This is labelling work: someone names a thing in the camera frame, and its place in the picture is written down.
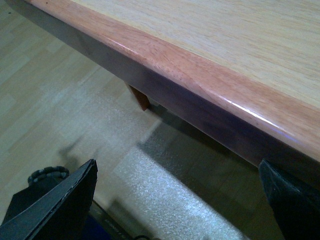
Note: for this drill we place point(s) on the wooden desk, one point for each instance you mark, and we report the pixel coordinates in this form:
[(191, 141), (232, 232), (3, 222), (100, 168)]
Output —
[(245, 72)]

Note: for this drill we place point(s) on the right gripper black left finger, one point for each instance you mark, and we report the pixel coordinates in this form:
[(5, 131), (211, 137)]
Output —
[(61, 213)]

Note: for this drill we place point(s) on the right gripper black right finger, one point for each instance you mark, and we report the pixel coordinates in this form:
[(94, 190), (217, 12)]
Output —
[(295, 204)]

